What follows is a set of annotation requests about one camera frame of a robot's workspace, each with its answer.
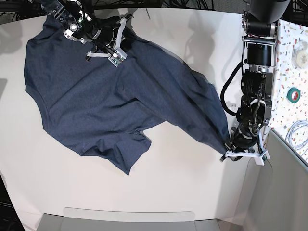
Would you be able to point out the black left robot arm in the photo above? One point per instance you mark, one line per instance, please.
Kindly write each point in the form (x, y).
(258, 62)

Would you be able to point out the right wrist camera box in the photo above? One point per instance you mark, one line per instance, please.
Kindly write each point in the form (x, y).
(117, 57)

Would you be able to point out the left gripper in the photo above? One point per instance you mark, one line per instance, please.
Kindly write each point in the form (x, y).
(243, 144)

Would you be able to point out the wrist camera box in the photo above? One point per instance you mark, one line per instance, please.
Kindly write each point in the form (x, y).
(117, 57)
(261, 158)

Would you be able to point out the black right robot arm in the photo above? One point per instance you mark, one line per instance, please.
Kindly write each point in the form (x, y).
(80, 24)

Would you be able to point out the dark blue t-shirt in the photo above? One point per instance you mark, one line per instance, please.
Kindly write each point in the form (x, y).
(97, 109)

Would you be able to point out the grey panel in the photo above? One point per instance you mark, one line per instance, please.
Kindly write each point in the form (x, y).
(275, 196)
(75, 219)

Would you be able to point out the terrazzo patterned side surface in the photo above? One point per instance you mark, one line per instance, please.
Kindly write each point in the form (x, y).
(289, 120)

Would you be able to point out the clear tape dispenser roll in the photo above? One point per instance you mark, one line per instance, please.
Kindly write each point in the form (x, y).
(300, 55)

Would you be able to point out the grey panel at right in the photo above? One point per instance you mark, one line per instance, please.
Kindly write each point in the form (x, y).
(275, 196)

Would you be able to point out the grey panel at bottom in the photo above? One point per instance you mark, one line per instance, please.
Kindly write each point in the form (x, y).
(75, 219)

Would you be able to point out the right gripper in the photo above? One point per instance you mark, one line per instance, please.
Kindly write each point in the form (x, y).
(110, 34)

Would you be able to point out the green tape roll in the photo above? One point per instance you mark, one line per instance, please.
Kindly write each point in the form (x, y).
(293, 95)

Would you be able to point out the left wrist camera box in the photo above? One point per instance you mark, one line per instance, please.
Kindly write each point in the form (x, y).
(261, 158)

